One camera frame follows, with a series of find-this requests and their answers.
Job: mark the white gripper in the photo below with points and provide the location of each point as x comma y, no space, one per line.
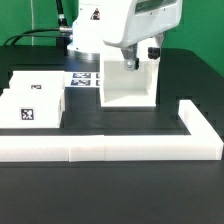
127,22

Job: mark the white drawer cabinet box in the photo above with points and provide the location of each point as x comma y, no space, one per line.
122,88

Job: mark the white front drawer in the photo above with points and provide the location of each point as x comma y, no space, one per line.
31,109

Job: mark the white drawer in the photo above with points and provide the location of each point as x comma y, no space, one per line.
37,80
31,109

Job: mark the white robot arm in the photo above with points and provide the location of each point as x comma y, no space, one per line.
86,31

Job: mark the white rear drawer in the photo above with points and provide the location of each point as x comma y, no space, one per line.
37,80

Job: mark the white marker tag sheet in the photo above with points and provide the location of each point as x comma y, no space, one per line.
82,79

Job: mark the white L-shaped fence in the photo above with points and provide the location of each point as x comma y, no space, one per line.
201,143

